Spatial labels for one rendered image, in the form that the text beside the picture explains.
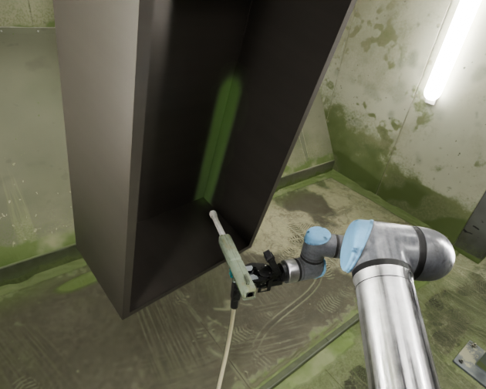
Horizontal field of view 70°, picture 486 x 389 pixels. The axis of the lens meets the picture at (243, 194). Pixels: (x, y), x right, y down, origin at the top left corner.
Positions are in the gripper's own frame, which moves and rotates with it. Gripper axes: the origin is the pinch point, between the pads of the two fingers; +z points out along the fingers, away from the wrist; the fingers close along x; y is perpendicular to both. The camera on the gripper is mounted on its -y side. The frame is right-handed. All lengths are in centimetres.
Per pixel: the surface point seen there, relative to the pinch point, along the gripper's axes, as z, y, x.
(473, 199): -177, 9, 39
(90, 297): 53, 50, 47
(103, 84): 39, -70, -8
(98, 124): 41, -60, -4
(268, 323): -27, 48, 11
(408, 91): -155, -42, 101
